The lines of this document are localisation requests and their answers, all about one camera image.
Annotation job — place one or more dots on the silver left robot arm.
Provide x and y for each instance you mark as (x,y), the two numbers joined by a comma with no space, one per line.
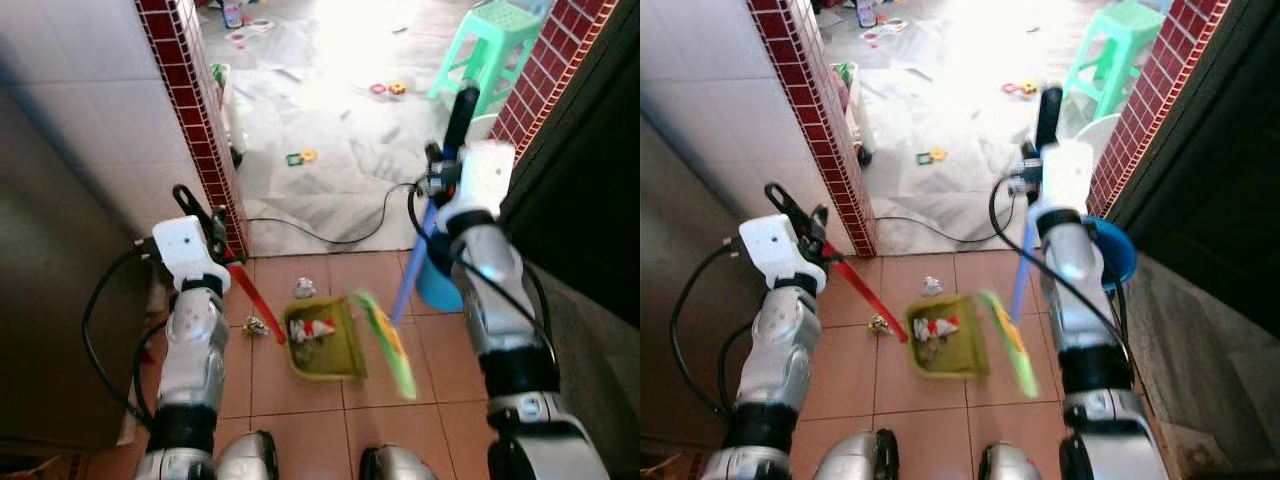
(775,350)
(190,350)

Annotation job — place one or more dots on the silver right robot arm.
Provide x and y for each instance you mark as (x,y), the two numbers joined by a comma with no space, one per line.
(500,300)
(1085,300)

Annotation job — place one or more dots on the white crumpled floor sheet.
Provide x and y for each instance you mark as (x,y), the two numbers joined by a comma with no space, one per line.
(330,200)
(930,195)

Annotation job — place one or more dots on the white round plastic object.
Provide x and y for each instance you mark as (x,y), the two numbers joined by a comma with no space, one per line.
(1100,135)
(483,128)

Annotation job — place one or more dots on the small yellow toy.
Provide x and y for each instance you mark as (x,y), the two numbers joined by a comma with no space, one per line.
(397,89)
(1029,90)

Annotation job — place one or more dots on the crumpled golden wrapper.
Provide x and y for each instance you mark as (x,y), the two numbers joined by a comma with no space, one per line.
(880,324)
(257,325)

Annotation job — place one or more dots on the crumpled silver wrapper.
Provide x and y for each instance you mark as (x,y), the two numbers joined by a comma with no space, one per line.
(304,288)
(931,287)

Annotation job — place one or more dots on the white wheeled cart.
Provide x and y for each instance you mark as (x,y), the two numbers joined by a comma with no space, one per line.
(228,115)
(855,115)

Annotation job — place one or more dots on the blue plastic bucket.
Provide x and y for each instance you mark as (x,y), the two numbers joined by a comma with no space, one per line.
(1118,250)
(435,285)

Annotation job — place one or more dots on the small green toy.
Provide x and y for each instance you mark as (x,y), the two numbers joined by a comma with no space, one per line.
(294,158)
(923,158)

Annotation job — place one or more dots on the red and white wrapper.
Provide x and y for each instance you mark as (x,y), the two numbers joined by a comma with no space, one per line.
(938,327)
(318,328)

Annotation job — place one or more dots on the mint green plastic stool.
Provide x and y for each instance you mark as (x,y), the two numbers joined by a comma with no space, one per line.
(500,20)
(1130,20)

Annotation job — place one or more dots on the robot left leg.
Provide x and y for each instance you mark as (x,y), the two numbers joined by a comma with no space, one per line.
(860,458)
(250,458)

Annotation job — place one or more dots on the robot leg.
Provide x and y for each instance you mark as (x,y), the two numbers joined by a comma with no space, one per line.
(395,465)
(1008,465)
(250,458)
(860,458)

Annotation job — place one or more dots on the robot right leg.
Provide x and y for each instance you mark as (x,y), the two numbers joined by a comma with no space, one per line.
(395,465)
(1008,465)

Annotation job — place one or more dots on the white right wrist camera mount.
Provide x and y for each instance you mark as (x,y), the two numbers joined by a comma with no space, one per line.
(1068,175)
(485,175)

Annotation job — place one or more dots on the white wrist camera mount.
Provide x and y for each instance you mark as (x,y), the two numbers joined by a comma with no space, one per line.
(775,245)
(1068,175)
(485,175)
(185,250)

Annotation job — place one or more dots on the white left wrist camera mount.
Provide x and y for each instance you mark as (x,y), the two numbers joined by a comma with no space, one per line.
(185,250)
(775,245)

